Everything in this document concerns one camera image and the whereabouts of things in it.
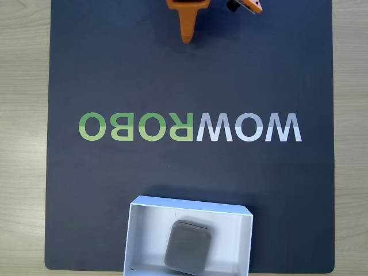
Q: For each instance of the gray square usb charger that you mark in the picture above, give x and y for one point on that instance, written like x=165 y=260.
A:
x=187 y=247

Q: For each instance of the dark mat with WOWROBO print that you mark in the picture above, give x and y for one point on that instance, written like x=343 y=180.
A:
x=258 y=72

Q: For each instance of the white cardboard box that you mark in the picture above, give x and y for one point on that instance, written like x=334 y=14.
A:
x=143 y=238

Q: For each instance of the orange camera mount with board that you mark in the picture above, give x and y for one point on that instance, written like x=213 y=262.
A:
x=253 y=5

